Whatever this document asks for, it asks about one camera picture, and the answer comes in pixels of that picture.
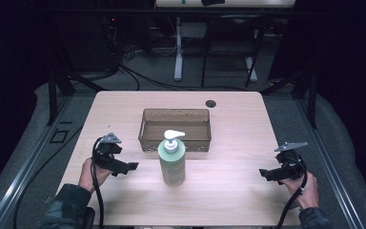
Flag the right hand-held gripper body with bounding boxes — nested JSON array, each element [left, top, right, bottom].
[[266, 141, 309, 186]]

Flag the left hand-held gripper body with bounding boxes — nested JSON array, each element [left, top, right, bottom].
[[91, 132, 131, 177]]

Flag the person's left hand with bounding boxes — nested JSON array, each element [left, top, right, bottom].
[[77, 157, 113, 194]]

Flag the person's right hand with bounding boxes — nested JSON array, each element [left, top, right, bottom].
[[280, 171, 320, 210]]

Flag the green pump soap bottle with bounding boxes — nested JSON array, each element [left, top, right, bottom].
[[157, 129, 187, 187]]

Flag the brown translucent plastic basket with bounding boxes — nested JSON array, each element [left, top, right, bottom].
[[137, 108, 213, 153]]

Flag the black metal stand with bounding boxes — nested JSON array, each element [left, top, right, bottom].
[[46, 68, 106, 127], [260, 68, 318, 130]]

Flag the black chair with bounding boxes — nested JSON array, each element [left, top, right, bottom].
[[200, 12, 268, 89]]

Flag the white desk with metal legs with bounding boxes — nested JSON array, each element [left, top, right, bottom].
[[153, 0, 297, 82]]

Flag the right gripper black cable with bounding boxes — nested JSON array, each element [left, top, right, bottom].
[[274, 156, 309, 229]]

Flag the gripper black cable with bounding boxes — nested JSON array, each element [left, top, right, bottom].
[[274, 156, 309, 229], [90, 136, 106, 229]]

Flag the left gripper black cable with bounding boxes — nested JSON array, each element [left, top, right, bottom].
[[90, 136, 106, 229]]

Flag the black floor cables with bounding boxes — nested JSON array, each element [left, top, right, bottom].
[[101, 15, 246, 94]]

